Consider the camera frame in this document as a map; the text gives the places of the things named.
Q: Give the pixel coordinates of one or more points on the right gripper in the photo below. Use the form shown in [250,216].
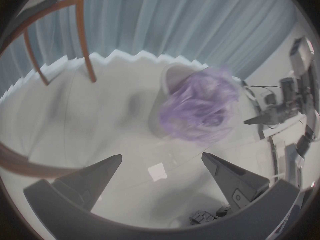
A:
[280,114]

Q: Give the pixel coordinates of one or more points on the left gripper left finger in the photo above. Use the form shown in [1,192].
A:
[92,181]

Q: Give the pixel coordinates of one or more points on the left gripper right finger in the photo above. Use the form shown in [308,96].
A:
[232,181]

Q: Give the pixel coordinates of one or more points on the purple plastic bag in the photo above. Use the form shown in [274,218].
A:
[200,109]

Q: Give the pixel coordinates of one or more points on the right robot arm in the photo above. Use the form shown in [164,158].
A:
[287,91]

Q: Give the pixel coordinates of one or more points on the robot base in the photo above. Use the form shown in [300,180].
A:
[292,164]

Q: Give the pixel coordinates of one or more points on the white trash bin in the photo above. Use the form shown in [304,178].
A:
[156,121]

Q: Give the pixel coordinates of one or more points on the brown wooden chair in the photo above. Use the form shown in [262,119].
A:
[20,164]

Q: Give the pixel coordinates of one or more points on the blue-grey curtain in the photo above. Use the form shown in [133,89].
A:
[175,16]

